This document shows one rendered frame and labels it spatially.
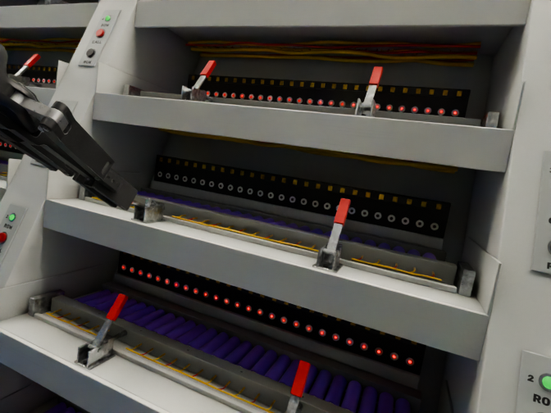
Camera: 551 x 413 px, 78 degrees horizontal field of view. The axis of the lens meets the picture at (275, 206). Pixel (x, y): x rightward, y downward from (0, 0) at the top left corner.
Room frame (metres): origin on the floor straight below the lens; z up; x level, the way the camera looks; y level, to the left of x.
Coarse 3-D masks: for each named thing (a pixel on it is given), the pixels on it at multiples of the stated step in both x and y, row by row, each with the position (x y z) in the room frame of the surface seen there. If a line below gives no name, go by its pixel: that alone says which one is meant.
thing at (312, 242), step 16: (176, 208) 0.52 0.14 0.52; (192, 208) 0.51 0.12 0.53; (208, 224) 0.50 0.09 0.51; (224, 224) 0.49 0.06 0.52; (240, 224) 0.48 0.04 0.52; (256, 224) 0.47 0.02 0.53; (272, 224) 0.48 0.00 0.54; (272, 240) 0.45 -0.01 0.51; (288, 240) 0.46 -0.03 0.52; (304, 240) 0.45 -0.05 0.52; (320, 240) 0.44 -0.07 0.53; (352, 256) 0.43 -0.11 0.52; (368, 256) 0.42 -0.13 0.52; (384, 256) 0.41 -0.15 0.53; (400, 256) 0.41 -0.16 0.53; (416, 256) 0.40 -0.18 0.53; (400, 272) 0.41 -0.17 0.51; (416, 272) 0.40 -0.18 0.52; (432, 272) 0.39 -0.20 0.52; (448, 272) 0.39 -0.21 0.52
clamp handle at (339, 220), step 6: (342, 198) 0.40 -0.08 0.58; (342, 204) 0.40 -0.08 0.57; (348, 204) 0.40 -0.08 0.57; (342, 210) 0.40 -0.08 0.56; (336, 216) 0.40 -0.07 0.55; (342, 216) 0.39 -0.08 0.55; (336, 222) 0.39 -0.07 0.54; (342, 222) 0.39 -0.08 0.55; (336, 228) 0.39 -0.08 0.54; (330, 234) 0.39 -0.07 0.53; (336, 234) 0.39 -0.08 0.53; (330, 240) 0.39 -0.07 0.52; (336, 240) 0.39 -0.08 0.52; (330, 246) 0.39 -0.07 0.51; (336, 246) 0.39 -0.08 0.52
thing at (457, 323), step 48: (48, 192) 0.53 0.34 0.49; (192, 192) 0.64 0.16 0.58; (96, 240) 0.51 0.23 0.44; (144, 240) 0.47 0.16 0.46; (192, 240) 0.44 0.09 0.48; (240, 240) 0.46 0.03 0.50; (432, 240) 0.49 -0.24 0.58; (288, 288) 0.39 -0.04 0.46; (336, 288) 0.37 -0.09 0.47; (384, 288) 0.35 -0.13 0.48; (432, 288) 0.37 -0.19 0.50; (480, 288) 0.35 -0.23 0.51; (432, 336) 0.34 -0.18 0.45; (480, 336) 0.32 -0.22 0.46
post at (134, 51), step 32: (128, 0) 0.54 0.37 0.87; (128, 32) 0.55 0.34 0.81; (160, 32) 0.60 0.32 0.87; (96, 64) 0.55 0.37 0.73; (128, 64) 0.57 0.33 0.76; (160, 64) 0.63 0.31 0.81; (192, 64) 0.71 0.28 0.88; (64, 96) 0.56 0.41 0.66; (96, 128) 0.56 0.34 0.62; (128, 128) 0.62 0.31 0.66; (128, 160) 0.65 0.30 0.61; (32, 192) 0.55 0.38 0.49; (32, 224) 0.54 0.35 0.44; (32, 256) 0.56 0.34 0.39; (64, 256) 0.61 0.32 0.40; (96, 256) 0.67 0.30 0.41; (0, 384) 0.59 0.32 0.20
